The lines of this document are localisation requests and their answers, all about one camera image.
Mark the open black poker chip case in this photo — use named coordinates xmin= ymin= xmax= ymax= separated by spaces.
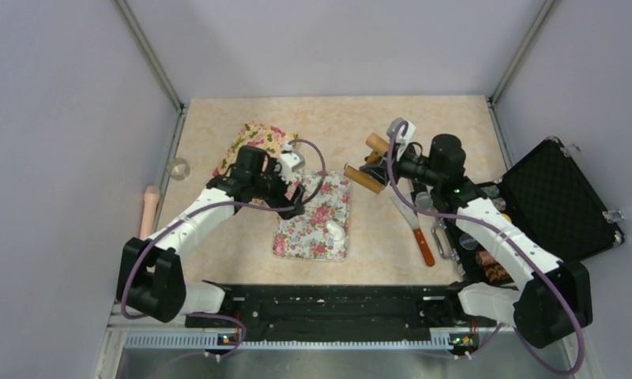
xmin=428 ymin=134 xmax=625 ymax=264

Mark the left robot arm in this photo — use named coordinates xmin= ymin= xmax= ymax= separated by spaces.
xmin=116 ymin=145 xmax=305 ymax=326

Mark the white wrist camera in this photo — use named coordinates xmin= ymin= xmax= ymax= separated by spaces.
xmin=277 ymin=150 xmax=305 ymax=180
xmin=386 ymin=118 xmax=416 ymax=146

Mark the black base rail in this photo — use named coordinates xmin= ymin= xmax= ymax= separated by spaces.
xmin=106 ymin=282 xmax=579 ymax=351

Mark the grey round knob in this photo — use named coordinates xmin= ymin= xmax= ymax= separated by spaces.
xmin=414 ymin=193 xmax=433 ymax=210

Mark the metal scraper with red handle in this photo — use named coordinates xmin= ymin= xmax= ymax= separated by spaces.
xmin=390 ymin=195 xmax=435 ymax=267

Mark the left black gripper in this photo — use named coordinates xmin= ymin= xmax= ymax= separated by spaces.
xmin=250 ymin=157 xmax=304 ymax=218

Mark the white dough piece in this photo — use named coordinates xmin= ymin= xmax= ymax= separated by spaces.
xmin=325 ymin=220 xmax=346 ymax=242

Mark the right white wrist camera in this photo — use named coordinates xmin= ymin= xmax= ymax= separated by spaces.
xmin=386 ymin=118 xmax=416 ymax=146

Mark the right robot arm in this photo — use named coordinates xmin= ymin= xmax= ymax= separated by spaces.
xmin=354 ymin=133 xmax=593 ymax=349

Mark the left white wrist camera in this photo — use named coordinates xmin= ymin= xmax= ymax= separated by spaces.
xmin=277 ymin=150 xmax=305 ymax=180

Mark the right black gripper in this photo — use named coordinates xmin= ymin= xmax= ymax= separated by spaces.
xmin=361 ymin=140 xmax=443 ymax=187

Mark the black ridged rolling stick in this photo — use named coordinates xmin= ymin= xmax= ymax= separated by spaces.
xmin=408 ymin=181 xmax=430 ymax=195

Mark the wooden double-ended rolling pin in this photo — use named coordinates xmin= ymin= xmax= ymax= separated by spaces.
xmin=344 ymin=133 xmax=389 ymax=194

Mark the yellow floral cloth pad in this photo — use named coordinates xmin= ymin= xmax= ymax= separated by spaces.
xmin=213 ymin=122 xmax=299 ymax=176

